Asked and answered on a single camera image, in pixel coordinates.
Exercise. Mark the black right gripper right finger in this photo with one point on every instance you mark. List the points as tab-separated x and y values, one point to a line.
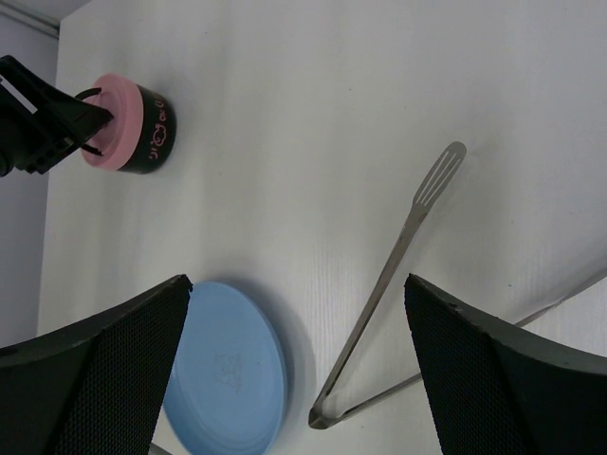
495	388

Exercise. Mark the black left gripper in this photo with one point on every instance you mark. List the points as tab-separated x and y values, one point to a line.
41	125

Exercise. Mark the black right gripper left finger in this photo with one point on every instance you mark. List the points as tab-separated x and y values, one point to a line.
95	386

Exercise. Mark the pink round lid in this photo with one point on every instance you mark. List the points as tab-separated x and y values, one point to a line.
118	139

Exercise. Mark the blue plate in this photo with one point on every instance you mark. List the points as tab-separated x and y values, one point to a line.
228	387

